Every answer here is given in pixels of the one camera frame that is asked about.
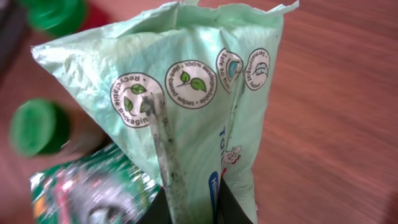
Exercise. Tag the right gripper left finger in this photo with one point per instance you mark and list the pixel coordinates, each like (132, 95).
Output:
(171, 173)

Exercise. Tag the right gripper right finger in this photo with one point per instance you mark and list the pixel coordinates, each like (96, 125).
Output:
(228, 208)

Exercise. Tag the light green tissue packet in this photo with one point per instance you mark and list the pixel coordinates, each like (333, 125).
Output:
(214, 67)

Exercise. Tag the green 3M glove packet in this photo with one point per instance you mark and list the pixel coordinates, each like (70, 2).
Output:
(105, 187)

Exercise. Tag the green lid jar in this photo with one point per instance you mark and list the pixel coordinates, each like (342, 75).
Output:
(41, 127)

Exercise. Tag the red yellow sauce bottle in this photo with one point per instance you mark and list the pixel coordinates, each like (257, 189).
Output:
(59, 18)

